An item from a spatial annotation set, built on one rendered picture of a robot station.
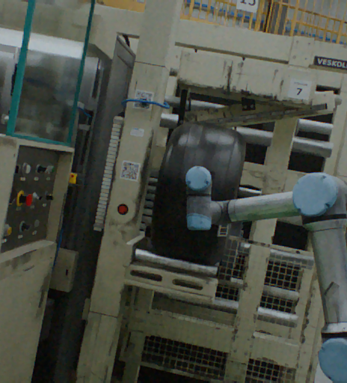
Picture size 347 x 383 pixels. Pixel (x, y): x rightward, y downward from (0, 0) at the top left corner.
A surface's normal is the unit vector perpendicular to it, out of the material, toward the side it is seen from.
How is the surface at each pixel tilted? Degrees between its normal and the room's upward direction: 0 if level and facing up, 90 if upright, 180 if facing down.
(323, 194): 84
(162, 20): 90
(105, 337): 90
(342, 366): 97
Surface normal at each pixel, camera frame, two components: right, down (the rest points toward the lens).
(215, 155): 0.00, -0.52
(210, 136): 0.08, -0.78
